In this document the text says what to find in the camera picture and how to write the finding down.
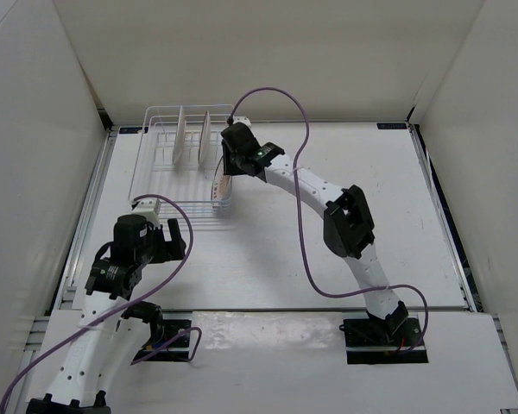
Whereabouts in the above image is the white plate orange sun pattern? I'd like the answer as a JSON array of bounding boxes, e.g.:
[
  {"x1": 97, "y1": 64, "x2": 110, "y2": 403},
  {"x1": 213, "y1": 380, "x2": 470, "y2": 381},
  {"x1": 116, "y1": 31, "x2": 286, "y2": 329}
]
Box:
[{"x1": 211, "y1": 157, "x2": 232, "y2": 202}]

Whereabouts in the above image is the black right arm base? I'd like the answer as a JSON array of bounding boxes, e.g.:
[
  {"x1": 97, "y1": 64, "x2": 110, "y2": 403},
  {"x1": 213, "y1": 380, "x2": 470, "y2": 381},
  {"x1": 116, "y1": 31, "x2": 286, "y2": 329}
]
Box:
[{"x1": 339, "y1": 317, "x2": 428, "y2": 365}]

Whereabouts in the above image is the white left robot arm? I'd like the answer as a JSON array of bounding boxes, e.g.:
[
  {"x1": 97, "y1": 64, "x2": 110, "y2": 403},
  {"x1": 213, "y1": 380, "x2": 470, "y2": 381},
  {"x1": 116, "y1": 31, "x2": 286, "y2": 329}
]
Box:
[{"x1": 27, "y1": 213, "x2": 187, "y2": 413}]

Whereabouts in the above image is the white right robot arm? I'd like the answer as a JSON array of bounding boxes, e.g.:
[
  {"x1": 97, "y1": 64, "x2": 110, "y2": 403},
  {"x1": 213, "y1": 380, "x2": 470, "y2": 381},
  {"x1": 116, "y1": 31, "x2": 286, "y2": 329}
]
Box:
[{"x1": 221, "y1": 119, "x2": 408, "y2": 345}]

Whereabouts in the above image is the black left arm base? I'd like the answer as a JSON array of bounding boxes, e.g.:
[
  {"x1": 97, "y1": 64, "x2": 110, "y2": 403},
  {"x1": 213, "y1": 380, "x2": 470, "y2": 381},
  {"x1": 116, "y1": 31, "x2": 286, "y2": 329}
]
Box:
[{"x1": 134, "y1": 319, "x2": 192, "y2": 362}]

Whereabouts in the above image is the white plate middle in rack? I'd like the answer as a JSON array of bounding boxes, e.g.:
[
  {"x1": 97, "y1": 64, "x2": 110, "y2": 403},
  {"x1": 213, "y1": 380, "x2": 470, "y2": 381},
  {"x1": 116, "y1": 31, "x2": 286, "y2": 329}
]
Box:
[{"x1": 198, "y1": 111, "x2": 211, "y2": 167}]

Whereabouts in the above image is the white plate in rack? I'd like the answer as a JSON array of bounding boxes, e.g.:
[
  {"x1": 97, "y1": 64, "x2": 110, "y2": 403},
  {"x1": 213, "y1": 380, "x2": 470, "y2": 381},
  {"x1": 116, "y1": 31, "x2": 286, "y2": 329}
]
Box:
[
  {"x1": 198, "y1": 111, "x2": 211, "y2": 167},
  {"x1": 172, "y1": 106, "x2": 186, "y2": 166}
]

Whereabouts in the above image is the white plate left in rack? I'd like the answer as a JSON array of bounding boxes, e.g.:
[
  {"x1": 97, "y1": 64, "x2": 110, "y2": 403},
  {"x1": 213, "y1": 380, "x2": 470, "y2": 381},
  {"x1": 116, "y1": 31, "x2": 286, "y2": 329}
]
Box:
[{"x1": 172, "y1": 106, "x2": 186, "y2": 166}]

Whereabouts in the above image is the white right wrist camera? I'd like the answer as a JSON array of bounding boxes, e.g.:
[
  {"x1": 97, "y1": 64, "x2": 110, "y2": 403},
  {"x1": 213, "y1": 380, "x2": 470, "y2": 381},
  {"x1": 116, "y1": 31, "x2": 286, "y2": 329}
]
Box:
[{"x1": 233, "y1": 116, "x2": 251, "y2": 128}]

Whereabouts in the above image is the white wire dish rack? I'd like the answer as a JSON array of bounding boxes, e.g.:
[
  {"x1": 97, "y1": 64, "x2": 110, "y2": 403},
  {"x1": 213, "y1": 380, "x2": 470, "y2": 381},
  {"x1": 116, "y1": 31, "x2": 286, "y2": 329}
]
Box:
[{"x1": 129, "y1": 104, "x2": 232, "y2": 219}]

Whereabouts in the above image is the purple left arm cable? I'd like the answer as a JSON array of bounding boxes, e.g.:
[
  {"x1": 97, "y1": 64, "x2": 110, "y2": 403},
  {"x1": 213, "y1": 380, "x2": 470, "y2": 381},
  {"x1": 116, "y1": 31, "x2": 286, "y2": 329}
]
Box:
[{"x1": 0, "y1": 193, "x2": 203, "y2": 414}]

